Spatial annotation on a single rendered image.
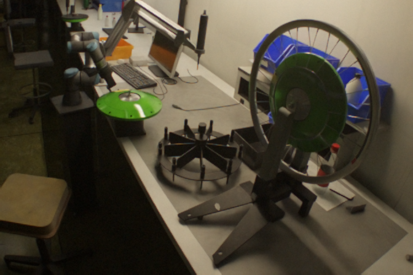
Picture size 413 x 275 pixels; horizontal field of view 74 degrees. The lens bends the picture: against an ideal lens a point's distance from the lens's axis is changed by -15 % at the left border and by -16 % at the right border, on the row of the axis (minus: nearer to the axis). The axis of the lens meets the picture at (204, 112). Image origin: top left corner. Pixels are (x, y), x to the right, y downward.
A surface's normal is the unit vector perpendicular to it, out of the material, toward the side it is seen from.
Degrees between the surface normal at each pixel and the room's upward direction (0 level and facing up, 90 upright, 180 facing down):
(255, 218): 18
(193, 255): 0
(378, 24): 90
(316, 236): 0
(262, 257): 0
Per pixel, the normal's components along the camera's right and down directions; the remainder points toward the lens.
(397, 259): 0.13, -0.89
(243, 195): -0.14, -0.80
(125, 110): 0.13, -0.66
